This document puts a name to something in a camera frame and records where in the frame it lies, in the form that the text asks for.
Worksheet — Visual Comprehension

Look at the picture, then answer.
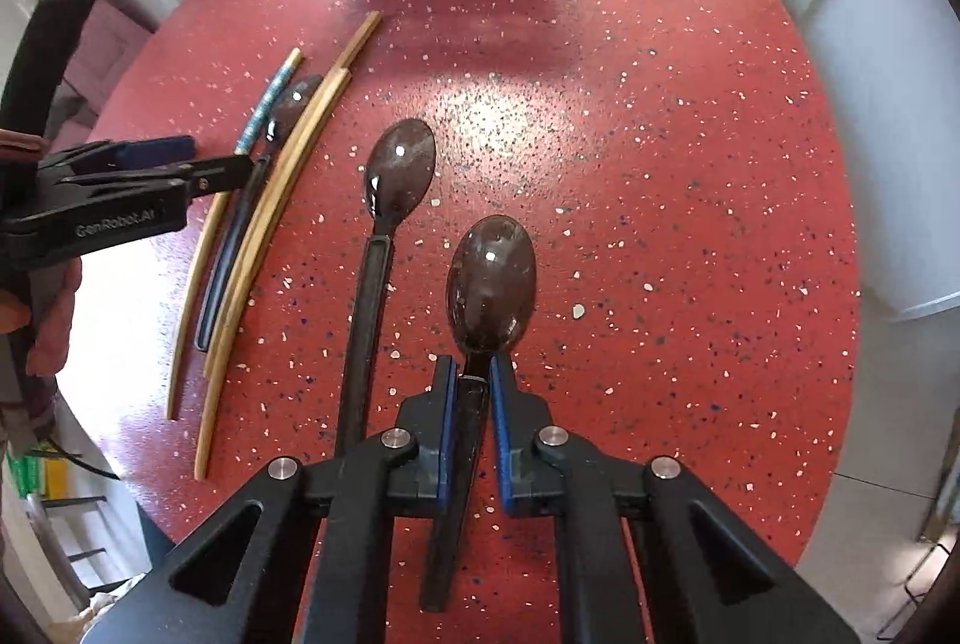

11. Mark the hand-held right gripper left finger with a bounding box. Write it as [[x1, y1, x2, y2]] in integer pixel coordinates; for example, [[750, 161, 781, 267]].
[[131, 355, 460, 644]]

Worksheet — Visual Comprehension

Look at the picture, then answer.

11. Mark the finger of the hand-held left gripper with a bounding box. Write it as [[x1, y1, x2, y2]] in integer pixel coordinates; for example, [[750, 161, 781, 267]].
[[45, 136, 197, 174], [41, 153, 256, 204]]

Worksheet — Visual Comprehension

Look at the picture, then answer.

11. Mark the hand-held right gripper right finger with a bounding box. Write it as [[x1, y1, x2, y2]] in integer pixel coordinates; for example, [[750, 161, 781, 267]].
[[487, 359, 863, 644]]

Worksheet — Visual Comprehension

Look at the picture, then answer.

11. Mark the blue patterned bamboo chopstick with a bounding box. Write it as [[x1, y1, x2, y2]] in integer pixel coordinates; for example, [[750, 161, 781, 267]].
[[166, 48, 305, 422]]

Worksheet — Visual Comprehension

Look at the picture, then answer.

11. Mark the dark translucent plastic spoon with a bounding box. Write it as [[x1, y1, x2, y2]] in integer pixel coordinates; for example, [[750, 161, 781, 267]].
[[334, 119, 437, 465], [196, 76, 325, 353], [418, 214, 538, 615]]

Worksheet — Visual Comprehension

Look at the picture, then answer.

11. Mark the plain bamboo chopstick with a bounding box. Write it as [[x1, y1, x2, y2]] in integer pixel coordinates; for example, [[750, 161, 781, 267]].
[[195, 70, 351, 482]]

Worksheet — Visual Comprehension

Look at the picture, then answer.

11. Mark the person's left hand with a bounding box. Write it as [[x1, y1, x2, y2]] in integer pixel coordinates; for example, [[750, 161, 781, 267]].
[[0, 258, 83, 379]]

